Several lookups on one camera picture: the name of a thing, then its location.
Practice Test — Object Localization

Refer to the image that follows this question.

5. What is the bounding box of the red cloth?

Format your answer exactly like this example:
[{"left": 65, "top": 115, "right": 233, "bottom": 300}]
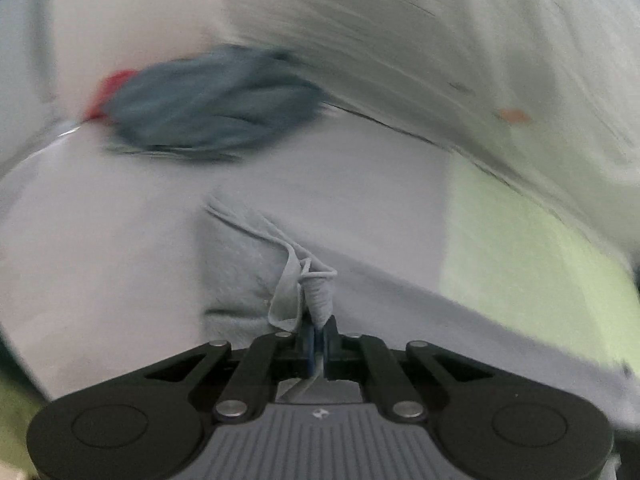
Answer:
[{"left": 84, "top": 70, "right": 137, "bottom": 122}]

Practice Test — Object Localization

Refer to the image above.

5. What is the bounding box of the white carrot print blanket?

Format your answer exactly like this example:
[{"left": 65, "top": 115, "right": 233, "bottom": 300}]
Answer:
[{"left": 220, "top": 0, "right": 640, "bottom": 266}]

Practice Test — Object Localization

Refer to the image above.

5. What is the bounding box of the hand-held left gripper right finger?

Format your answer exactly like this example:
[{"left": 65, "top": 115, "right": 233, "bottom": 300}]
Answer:
[{"left": 322, "top": 317, "right": 496, "bottom": 422}]

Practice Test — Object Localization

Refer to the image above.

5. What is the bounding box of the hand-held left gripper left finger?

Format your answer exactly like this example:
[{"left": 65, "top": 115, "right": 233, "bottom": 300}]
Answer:
[{"left": 144, "top": 327, "right": 316, "bottom": 423}]

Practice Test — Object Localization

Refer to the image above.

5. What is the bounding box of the light grey t-shirt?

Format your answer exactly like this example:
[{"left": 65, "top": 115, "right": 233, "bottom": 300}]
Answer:
[
  {"left": 202, "top": 195, "right": 640, "bottom": 433},
  {"left": 0, "top": 110, "right": 453, "bottom": 401}
]

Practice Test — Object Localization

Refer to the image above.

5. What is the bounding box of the blue-grey garment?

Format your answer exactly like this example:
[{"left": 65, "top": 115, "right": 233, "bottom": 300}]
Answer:
[{"left": 100, "top": 44, "right": 332, "bottom": 162}]

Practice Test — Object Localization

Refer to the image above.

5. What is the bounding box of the green checked mat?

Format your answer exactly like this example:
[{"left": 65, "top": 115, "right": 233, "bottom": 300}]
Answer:
[{"left": 0, "top": 159, "right": 640, "bottom": 476}]

